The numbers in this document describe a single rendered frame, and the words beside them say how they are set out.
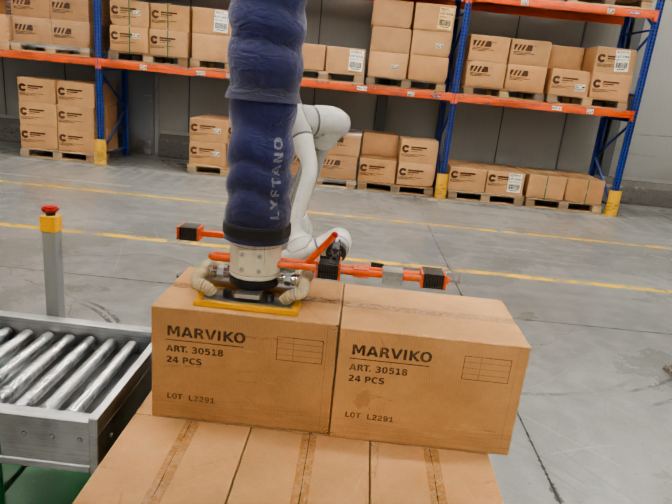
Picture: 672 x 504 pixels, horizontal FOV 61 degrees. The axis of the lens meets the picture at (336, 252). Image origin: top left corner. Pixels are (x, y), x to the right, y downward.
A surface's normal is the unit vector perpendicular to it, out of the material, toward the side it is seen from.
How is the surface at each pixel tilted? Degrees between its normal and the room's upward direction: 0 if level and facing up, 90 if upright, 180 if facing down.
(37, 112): 90
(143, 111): 90
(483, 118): 90
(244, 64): 91
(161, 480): 0
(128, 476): 0
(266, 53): 75
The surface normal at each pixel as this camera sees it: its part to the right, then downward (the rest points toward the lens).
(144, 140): -0.04, 0.29
